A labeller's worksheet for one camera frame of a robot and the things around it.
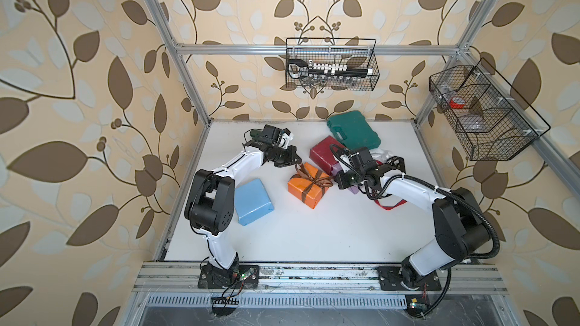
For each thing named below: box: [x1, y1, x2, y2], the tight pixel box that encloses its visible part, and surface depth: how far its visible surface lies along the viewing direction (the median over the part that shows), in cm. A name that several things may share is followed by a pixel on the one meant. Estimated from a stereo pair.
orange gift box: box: [286, 162, 334, 210], surface depth 91 cm
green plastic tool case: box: [326, 110, 382, 151], surface depth 115 cm
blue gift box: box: [234, 178, 275, 226], surface depth 90 cm
